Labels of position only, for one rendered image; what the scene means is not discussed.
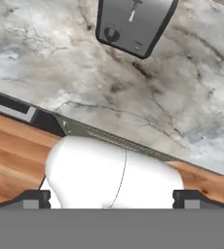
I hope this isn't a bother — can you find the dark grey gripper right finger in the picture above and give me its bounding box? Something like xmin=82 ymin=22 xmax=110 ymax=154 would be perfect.
xmin=171 ymin=189 xmax=224 ymax=210

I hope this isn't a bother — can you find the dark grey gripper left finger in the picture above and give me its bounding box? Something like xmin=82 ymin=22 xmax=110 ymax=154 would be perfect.
xmin=0 ymin=189 xmax=52 ymax=210

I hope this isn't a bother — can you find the olive green cabinet front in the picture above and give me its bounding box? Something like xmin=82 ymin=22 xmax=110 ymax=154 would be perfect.
xmin=53 ymin=113 xmax=184 ymax=163

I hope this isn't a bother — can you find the white rounded object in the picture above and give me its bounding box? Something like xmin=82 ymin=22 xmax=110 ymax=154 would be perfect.
xmin=39 ymin=134 xmax=185 ymax=210

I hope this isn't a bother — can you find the black appliance with grey panel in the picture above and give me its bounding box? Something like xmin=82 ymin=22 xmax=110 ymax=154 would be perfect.
xmin=0 ymin=88 xmax=67 ymax=138

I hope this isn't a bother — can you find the grey and black toaster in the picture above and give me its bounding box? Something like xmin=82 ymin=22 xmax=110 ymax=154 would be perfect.
xmin=94 ymin=0 xmax=180 ymax=60

